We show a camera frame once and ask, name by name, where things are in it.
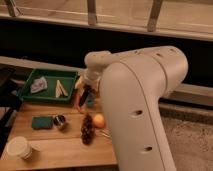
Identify orange apple fruit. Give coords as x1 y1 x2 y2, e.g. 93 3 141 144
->
93 114 106 129

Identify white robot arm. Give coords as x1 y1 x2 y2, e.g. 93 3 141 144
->
83 46 188 171

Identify silver metal fork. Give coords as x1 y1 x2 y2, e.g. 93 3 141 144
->
97 130 111 138

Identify green plastic tray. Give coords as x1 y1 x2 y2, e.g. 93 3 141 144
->
20 69 78 104

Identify crumpled grey cloth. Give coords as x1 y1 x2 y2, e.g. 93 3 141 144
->
30 76 48 93

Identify green sponge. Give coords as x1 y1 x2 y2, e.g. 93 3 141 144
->
31 116 53 130

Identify blue plastic cup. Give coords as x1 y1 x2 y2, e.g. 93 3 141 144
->
86 95 95 108

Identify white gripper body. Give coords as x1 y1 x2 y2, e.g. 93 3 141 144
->
75 69 100 92

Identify orange carrot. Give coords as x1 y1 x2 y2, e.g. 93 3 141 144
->
75 93 83 113

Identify pale yellow banana pieces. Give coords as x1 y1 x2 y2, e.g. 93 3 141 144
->
55 80 68 98

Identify small metal cup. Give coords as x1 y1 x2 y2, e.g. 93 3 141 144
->
53 115 67 130

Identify bunch of dark grapes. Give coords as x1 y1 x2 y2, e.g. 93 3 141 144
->
81 114 95 145

